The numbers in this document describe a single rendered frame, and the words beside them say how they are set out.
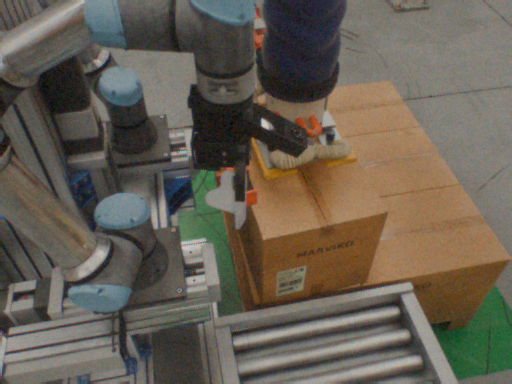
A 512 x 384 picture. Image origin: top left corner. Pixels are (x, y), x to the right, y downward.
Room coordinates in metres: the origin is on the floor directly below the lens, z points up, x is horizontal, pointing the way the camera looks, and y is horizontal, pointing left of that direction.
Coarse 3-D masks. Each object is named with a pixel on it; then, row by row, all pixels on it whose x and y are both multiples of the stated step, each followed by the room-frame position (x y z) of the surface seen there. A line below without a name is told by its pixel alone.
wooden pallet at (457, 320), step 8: (216, 184) 1.95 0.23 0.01; (224, 216) 1.69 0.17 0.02; (224, 224) 1.64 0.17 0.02; (232, 248) 1.39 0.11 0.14; (232, 256) 1.38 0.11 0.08; (240, 288) 1.16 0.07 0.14; (240, 296) 1.19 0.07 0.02; (472, 312) 1.05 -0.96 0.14; (432, 320) 1.01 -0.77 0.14; (440, 320) 1.02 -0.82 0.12; (448, 320) 1.03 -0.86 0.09; (456, 320) 1.03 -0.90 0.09; (464, 320) 1.04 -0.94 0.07; (448, 328) 1.03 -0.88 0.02
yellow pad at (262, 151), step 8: (264, 104) 1.32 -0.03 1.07; (256, 144) 1.11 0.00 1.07; (264, 144) 1.11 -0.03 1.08; (256, 152) 1.08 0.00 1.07; (264, 152) 1.07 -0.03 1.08; (264, 160) 1.04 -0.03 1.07; (264, 168) 1.01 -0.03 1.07; (272, 168) 1.01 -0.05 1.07; (288, 168) 1.01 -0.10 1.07; (264, 176) 0.98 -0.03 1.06; (272, 176) 0.98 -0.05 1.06; (280, 176) 0.99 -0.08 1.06
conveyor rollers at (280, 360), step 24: (360, 312) 0.82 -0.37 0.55; (384, 312) 0.82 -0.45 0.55; (240, 336) 0.73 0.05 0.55; (264, 336) 0.73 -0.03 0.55; (288, 336) 0.74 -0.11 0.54; (360, 336) 0.74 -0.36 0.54; (384, 336) 0.73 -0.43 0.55; (408, 336) 0.74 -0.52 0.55; (240, 360) 0.65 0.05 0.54; (264, 360) 0.65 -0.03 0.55; (288, 360) 0.65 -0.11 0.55; (312, 360) 0.66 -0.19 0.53; (384, 360) 0.65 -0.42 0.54; (408, 360) 0.65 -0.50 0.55
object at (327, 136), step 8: (336, 128) 1.19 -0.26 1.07; (320, 136) 1.14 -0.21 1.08; (328, 136) 1.13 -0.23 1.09; (336, 136) 1.14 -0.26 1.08; (320, 144) 1.11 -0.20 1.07; (328, 144) 1.11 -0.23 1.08; (352, 152) 1.08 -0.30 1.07; (328, 160) 1.04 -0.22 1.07; (336, 160) 1.04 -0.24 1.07; (344, 160) 1.04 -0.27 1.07; (352, 160) 1.05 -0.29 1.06
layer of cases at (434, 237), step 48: (336, 96) 2.08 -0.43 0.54; (384, 96) 2.08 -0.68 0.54; (384, 144) 1.70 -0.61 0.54; (432, 144) 1.70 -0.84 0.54; (384, 192) 1.39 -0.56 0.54; (432, 192) 1.39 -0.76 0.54; (384, 240) 1.14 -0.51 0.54; (432, 240) 1.14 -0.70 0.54; (480, 240) 1.14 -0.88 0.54; (432, 288) 0.99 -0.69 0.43; (480, 288) 1.04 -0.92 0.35
